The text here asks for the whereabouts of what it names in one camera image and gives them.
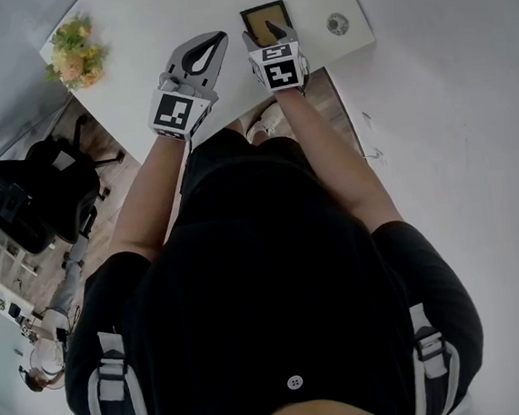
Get black picture frame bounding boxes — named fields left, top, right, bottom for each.
left=238, top=0, right=295, bottom=49

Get black shorts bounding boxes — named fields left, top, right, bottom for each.
left=173, top=118, right=324, bottom=232

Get white shelf unit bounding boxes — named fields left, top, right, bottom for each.
left=0, top=221, right=40, bottom=281

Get yellow flower bouquet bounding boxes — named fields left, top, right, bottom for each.
left=37, top=11, right=115, bottom=94

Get person's right white shoe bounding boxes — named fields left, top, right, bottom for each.
left=243, top=102, right=286, bottom=143

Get person's right forearm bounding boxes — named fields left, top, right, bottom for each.
left=274, top=77, right=404, bottom=245

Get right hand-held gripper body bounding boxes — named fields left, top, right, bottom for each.
left=245, top=37, right=313, bottom=97

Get grey shoulder strap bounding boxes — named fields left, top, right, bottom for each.
left=403, top=299, right=466, bottom=415
left=82, top=326, right=157, bottom=415

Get black office chair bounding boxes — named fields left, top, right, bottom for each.
left=0, top=113, right=135, bottom=258

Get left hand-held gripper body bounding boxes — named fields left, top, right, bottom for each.
left=143, top=64, right=225, bottom=146

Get black shirt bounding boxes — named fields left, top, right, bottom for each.
left=49, top=190, right=493, bottom=415

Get person's left forearm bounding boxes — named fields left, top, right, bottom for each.
left=103, top=129, right=201, bottom=265

